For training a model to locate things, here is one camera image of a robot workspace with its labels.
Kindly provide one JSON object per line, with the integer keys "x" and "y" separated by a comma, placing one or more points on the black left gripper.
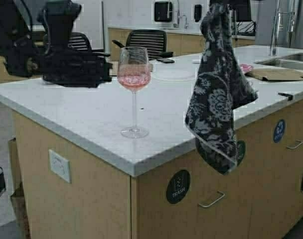
{"x": 79, "y": 70}

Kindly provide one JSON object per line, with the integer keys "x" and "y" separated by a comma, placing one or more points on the wine glass with pink filling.
{"x": 134, "y": 73}

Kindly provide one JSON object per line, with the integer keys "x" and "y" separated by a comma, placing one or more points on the black white floral cloth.
{"x": 220, "y": 87}

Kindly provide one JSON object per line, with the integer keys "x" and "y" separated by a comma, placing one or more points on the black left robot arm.
{"x": 22, "y": 57}

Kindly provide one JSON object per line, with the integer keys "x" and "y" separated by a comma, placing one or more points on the black mesh office chair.
{"x": 155, "y": 41}

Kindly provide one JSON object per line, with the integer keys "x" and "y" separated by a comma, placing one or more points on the black smartphone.
{"x": 165, "y": 60}

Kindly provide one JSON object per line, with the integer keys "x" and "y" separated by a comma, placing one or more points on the white round plate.
{"x": 174, "y": 72}

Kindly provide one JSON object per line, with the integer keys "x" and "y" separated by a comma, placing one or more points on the white island power outlet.
{"x": 60, "y": 166}

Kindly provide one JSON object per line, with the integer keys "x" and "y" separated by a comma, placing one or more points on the black paper towel dispenser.
{"x": 163, "y": 11}

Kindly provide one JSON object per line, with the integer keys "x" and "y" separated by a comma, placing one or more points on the wood island cabinet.
{"x": 71, "y": 194}

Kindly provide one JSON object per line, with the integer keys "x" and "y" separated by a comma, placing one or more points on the round black trash sticker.
{"x": 178, "y": 186}

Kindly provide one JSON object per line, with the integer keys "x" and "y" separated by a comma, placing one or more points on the round blue recycling sticker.
{"x": 279, "y": 131}

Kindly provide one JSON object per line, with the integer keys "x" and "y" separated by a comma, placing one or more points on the small black counter clip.
{"x": 290, "y": 97}

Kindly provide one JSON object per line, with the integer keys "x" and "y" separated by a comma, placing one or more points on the island stainless sink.
{"x": 293, "y": 61}

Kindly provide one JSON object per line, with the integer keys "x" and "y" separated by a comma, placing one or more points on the island chrome faucet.
{"x": 292, "y": 13}

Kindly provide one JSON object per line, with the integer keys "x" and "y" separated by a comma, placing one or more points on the black wall soap dispenser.
{"x": 197, "y": 12}

